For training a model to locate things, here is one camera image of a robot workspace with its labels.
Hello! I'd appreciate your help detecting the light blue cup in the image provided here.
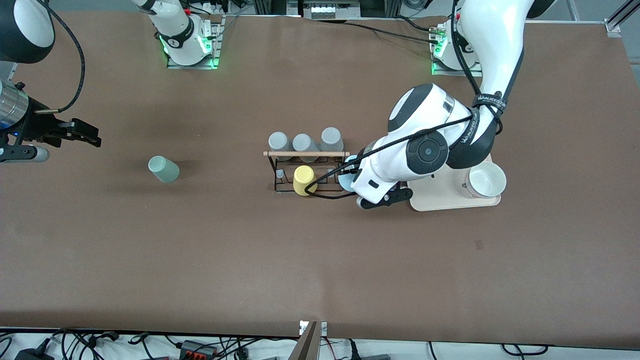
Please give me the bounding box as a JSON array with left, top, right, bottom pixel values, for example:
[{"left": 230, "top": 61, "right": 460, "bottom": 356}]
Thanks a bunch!
[{"left": 338, "top": 155, "right": 359, "bottom": 193}]

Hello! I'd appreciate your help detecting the pale green cup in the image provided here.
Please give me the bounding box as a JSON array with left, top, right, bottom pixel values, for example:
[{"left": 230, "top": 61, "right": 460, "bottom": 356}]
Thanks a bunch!
[{"left": 148, "top": 155, "right": 180, "bottom": 184}]

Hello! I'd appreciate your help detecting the grey cup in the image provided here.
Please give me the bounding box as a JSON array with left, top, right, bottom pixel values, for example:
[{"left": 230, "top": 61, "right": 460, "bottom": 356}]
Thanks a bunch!
[
  {"left": 320, "top": 127, "right": 345, "bottom": 160},
  {"left": 268, "top": 131, "right": 291, "bottom": 162},
  {"left": 292, "top": 133, "right": 321, "bottom": 163}
]

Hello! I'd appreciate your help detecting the cream tray with Rabbit print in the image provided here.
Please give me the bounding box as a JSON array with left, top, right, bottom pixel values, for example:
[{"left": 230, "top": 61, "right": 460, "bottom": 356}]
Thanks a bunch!
[{"left": 407, "top": 152, "right": 502, "bottom": 212}]

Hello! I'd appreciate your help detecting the yellow cup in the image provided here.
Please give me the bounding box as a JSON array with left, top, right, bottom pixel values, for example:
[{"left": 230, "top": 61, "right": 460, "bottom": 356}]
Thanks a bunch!
[{"left": 293, "top": 165, "right": 318, "bottom": 197}]

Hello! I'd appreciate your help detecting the white flared cup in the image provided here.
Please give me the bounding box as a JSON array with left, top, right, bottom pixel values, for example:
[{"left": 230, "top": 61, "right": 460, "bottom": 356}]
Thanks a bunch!
[{"left": 465, "top": 161, "right": 507, "bottom": 199}]

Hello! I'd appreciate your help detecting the white power strip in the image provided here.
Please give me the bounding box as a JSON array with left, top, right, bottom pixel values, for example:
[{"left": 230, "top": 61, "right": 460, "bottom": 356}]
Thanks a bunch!
[{"left": 302, "top": 0, "right": 347, "bottom": 20}]

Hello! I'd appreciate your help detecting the black power adapter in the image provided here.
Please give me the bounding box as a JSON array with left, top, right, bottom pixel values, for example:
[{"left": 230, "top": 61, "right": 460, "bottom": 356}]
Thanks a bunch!
[{"left": 15, "top": 347, "right": 56, "bottom": 360}]

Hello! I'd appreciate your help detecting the black orange connector block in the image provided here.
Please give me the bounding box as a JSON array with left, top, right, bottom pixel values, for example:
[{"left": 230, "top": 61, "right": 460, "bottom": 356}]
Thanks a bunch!
[{"left": 180, "top": 340, "right": 218, "bottom": 360}]

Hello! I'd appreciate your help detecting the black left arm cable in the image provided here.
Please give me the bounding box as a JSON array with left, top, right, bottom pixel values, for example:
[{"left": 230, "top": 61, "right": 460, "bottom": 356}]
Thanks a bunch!
[{"left": 304, "top": 0, "right": 506, "bottom": 200}]

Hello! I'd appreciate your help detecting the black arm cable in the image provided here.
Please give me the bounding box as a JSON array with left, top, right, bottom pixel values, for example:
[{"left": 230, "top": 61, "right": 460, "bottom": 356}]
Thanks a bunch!
[
  {"left": 304, "top": 0, "right": 506, "bottom": 200},
  {"left": 34, "top": 0, "right": 86, "bottom": 116}
]

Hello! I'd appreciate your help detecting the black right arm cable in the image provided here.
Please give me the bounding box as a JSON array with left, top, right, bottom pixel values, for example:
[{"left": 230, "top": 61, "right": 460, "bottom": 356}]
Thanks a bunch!
[{"left": 34, "top": 0, "right": 86, "bottom": 116}]

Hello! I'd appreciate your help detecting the black wire cup rack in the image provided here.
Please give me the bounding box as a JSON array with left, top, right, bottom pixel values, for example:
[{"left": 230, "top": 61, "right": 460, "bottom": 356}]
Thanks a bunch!
[{"left": 263, "top": 149, "right": 351, "bottom": 197}]

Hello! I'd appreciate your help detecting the black velcro strap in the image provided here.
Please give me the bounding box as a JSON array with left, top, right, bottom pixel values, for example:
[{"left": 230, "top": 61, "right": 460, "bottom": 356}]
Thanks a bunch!
[
  {"left": 472, "top": 91, "right": 507, "bottom": 112},
  {"left": 452, "top": 111, "right": 481, "bottom": 148}
]

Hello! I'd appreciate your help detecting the white mount bracket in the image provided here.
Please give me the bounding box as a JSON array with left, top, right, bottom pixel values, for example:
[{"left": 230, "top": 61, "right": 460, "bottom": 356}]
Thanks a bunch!
[{"left": 299, "top": 320, "right": 328, "bottom": 337}]

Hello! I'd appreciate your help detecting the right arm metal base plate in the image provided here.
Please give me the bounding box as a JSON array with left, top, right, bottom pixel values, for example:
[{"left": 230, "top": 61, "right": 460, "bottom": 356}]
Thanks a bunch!
[{"left": 166, "top": 15, "right": 224, "bottom": 70}]

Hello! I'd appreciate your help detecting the black cable on table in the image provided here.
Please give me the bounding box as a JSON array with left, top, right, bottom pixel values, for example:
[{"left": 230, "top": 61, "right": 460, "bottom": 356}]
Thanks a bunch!
[{"left": 345, "top": 16, "right": 443, "bottom": 45}]

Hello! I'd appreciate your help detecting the grey camera mount pole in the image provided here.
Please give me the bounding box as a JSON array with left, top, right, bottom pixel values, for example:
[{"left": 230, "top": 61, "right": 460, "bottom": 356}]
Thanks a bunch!
[{"left": 287, "top": 321, "right": 321, "bottom": 360}]

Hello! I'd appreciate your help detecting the black floor cable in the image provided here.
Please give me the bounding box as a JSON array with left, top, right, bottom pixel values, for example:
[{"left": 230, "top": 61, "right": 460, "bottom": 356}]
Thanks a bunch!
[
  {"left": 50, "top": 327, "right": 121, "bottom": 360},
  {"left": 502, "top": 344, "right": 548, "bottom": 357}
]

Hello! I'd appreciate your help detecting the aluminium frame profile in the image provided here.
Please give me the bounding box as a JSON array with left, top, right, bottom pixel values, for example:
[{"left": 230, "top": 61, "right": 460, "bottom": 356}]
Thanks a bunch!
[{"left": 604, "top": 0, "right": 640, "bottom": 38}]

